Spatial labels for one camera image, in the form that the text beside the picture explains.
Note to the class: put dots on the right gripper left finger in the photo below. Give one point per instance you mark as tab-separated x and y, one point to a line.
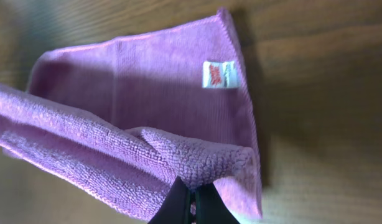
176	206

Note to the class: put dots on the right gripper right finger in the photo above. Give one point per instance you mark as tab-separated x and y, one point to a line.
210	208

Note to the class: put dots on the purple microfibre cloth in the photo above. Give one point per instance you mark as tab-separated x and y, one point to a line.
122	119

